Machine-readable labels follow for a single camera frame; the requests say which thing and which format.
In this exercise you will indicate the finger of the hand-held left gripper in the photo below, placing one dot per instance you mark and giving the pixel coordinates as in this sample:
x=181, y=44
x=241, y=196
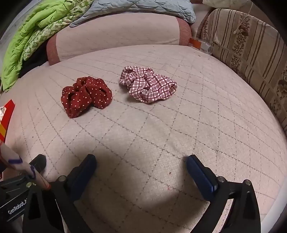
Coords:
x=40, y=162

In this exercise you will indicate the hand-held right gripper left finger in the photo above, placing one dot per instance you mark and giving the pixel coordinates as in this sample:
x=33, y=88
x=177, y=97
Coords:
x=84, y=170

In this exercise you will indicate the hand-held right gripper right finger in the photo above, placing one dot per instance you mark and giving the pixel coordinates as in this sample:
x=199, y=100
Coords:
x=199, y=174

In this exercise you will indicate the red cardboard box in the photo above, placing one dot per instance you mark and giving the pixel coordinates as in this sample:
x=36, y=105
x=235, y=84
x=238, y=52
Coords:
x=7, y=116

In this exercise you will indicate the red polka dot scrunchie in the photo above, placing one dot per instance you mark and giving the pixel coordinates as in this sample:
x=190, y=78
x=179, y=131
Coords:
x=98, y=94

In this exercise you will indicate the red plaid scrunchie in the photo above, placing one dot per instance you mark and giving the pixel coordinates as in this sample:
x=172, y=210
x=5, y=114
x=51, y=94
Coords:
x=152, y=87

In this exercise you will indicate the white pen with blue marks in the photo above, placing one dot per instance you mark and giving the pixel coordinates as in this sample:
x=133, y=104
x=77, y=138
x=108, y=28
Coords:
x=13, y=156

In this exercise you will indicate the plastic bottle with orange label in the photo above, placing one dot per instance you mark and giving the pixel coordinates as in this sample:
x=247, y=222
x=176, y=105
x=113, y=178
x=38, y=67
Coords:
x=203, y=46

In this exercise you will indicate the green quilt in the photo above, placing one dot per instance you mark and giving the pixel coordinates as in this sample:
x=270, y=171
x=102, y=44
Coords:
x=33, y=24

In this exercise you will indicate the striped floral cushion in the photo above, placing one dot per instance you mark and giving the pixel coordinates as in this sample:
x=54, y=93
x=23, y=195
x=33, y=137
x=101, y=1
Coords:
x=257, y=49

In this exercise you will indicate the pink bolster pillow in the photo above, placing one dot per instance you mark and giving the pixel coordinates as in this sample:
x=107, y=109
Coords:
x=116, y=31

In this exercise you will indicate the grey quilted pillow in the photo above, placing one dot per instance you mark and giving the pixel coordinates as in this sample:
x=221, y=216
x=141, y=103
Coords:
x=157, y=6

